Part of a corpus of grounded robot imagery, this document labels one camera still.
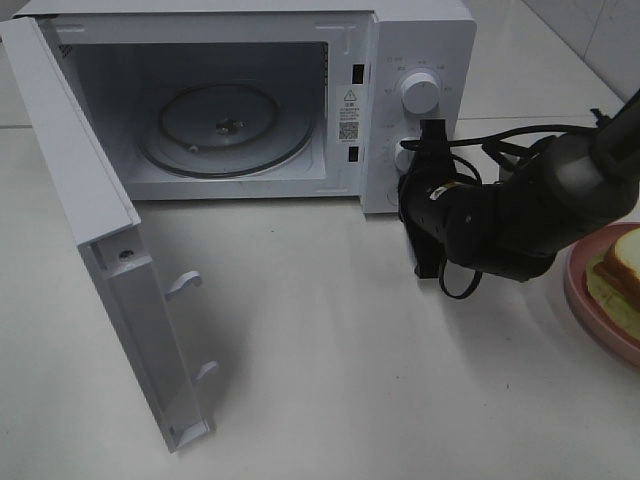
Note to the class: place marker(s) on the lower white timer knob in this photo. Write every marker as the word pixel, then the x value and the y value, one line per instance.
pixel 403 156

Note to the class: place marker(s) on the white bread sandwich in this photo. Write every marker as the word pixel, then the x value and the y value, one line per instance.
pixel 612 279

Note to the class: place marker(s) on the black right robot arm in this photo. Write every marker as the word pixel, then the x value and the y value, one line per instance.
pixel 507 203

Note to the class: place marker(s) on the white microwave oven body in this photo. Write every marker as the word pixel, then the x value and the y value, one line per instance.
pixel 125 59

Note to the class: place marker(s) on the white microwave door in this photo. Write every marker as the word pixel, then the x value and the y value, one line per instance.
pixel 106 228

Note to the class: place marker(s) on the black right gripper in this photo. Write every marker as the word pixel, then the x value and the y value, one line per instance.
pixel 432 171

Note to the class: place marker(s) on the glass microwave turntable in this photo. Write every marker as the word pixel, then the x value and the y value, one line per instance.
pixel 226 130

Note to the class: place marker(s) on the upper white power knob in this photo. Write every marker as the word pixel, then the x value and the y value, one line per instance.
pixel 420 91

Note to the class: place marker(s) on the pink round plate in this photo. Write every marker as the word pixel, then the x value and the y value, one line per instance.
pixel 585 309

